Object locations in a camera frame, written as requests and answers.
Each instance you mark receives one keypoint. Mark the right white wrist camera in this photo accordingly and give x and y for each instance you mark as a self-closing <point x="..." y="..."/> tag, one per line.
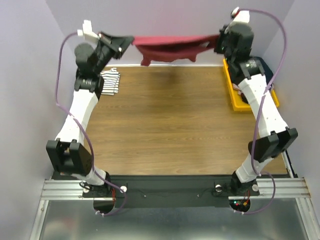
<point x="240" y="16"/>

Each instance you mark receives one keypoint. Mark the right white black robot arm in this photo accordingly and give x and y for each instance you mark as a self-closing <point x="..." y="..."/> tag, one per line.
<point x="272" y="135"/>

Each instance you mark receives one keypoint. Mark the aluminium rail frame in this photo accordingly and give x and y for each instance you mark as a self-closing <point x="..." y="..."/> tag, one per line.
<point x="173" y="121"/>

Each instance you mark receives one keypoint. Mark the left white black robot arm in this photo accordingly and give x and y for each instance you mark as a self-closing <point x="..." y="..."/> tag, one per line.
<point x="71" y="152"/>

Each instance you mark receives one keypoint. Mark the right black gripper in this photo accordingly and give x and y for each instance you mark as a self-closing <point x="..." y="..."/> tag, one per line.
<point x="222" y="40"/>

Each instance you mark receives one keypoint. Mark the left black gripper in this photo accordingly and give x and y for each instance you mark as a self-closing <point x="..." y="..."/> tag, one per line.
<point x="116" y="44"/>

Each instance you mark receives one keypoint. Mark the maroon red tank top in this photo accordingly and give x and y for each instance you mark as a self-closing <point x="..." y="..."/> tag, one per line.
<point x="168" y="49"/>

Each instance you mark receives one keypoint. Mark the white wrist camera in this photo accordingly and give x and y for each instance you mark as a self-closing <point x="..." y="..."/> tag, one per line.
<point x="240" y="16"/>
<point x="86" y="32"/>

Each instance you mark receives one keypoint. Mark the navy printed tank top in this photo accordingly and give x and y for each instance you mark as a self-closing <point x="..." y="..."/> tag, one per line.
<point x="268" y="72"/>

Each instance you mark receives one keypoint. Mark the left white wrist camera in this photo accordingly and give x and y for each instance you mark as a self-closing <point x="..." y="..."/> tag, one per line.
<point x="86" y="32"/>

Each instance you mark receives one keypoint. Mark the striped white folded tank top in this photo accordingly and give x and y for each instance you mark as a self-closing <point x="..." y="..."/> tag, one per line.
<point x="111" y="80"/>

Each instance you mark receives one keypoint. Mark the yellow plastic tray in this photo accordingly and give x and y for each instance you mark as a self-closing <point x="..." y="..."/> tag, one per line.
<point x="235" y="97"/>

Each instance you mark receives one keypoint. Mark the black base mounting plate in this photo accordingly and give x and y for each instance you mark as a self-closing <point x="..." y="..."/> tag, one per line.
<point x="171" y="191"/>

